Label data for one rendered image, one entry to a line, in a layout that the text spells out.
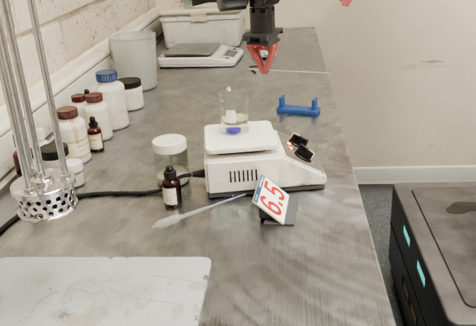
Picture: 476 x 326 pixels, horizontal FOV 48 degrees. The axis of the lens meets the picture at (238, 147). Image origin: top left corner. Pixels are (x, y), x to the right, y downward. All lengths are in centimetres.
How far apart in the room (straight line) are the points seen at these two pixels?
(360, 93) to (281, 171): 161
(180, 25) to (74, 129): 103
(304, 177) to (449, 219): 82
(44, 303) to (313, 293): 32
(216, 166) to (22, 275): 33
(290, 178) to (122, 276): 33
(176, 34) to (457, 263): 123
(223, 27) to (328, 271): 140
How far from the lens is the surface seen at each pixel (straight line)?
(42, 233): 88
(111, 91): 123
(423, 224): 162
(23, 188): 60
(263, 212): 82
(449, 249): 151
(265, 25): 123
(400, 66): 246
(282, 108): 129
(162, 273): 72
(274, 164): 88
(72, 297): 71
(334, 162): 102
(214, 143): 89
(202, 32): 202
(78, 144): 109
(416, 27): 244
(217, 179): 88
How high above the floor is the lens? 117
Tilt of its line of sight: 22 degrees down
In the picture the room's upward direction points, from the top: 4 degrees counter-clockwise
